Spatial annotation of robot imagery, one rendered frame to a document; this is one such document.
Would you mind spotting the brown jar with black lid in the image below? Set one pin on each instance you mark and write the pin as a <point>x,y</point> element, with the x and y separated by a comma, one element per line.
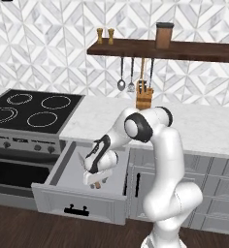
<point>164,36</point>

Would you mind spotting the hanging wooden spoon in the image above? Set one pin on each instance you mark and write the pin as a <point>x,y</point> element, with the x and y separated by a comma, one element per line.
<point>142,69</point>

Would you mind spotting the grey stove knob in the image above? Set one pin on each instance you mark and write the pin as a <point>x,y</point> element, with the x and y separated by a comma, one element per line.
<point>6,145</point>
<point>51,149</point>
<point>37,148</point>

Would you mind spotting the hanging silver spatula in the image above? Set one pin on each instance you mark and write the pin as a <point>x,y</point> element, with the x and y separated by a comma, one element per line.
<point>131,86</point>

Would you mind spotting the grey cupboard door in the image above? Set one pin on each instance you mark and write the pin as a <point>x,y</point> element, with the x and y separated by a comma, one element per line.
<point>145,180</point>

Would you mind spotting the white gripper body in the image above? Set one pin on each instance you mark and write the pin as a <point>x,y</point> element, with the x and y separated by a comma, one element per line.
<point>95,177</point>

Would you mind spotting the grey cupboard drawer run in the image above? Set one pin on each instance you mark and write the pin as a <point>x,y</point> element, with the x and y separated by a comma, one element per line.
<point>220,193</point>

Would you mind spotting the hanging silver ladle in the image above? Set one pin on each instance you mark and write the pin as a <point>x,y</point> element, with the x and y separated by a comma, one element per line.
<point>121,84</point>

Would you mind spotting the wooden pepper shaker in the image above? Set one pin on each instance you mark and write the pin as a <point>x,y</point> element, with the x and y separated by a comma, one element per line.
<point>111,36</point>

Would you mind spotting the black hob stove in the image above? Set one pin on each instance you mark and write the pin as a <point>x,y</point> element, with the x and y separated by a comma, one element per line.
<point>32,113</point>

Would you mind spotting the black oven door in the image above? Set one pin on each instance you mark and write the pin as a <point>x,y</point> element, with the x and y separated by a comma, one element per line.
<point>19,176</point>

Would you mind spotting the grey open drawer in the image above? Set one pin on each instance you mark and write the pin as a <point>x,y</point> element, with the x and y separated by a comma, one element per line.
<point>74,197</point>

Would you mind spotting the dark wooden wall shelf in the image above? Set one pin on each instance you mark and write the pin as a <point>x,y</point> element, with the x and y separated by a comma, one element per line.
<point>171,51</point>

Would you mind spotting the wooden knife block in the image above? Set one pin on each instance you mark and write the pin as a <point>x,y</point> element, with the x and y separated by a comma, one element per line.
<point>144,98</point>

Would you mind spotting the hanging black utensil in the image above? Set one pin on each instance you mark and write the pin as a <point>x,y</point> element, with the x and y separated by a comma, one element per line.
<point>151,72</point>

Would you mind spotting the wooden salt shaker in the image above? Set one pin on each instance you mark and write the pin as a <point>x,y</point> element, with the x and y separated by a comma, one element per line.
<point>100,36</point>

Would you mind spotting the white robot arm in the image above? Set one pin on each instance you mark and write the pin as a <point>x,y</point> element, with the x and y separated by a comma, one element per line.
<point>166,168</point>

